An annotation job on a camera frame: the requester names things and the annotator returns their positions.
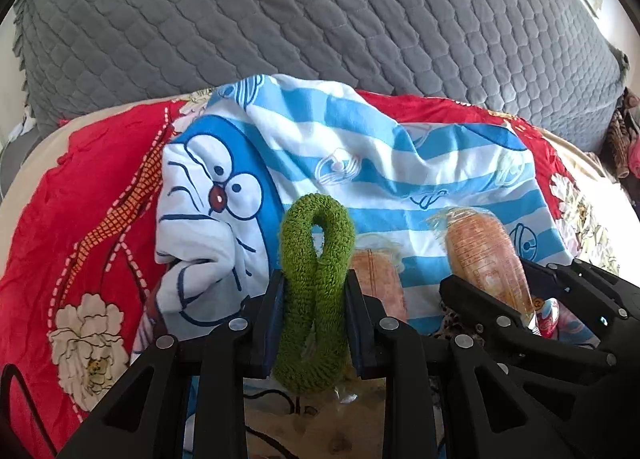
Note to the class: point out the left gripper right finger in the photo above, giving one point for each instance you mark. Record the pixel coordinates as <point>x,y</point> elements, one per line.
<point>443,399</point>

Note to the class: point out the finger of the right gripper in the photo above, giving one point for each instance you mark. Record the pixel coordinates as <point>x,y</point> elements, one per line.
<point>605,304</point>
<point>500,323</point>

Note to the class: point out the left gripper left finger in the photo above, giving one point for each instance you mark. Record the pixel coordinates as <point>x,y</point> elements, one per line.
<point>144,414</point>

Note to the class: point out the red blue surprise egg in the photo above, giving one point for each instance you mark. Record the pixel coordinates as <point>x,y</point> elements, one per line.
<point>548,314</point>

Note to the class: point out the biscuit pack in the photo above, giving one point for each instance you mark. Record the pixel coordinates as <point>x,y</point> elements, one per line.
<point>480,252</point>
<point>376,261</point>

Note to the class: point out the sheer white scrunchie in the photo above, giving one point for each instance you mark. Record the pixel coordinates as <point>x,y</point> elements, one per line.
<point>346,421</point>

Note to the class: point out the green fuzzy scrunchie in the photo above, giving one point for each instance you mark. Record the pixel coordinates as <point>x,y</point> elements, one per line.
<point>316,242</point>

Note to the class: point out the leopard print scrunchie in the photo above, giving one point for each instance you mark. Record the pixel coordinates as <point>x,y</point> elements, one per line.
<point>450,327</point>

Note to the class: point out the clutter beside bed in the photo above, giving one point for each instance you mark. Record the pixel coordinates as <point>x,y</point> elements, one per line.
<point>620,150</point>

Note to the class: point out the red floral bed quilt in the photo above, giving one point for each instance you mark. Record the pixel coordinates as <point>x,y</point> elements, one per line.
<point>78,224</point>

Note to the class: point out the blue striped cartoon cloth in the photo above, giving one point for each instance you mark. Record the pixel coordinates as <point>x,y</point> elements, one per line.
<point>264,142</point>

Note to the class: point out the grey quilted headboard cover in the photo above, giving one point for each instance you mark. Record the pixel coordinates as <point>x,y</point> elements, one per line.
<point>542,60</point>

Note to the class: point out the grey bedside stool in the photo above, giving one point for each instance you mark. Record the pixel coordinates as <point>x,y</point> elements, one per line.
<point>14,155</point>

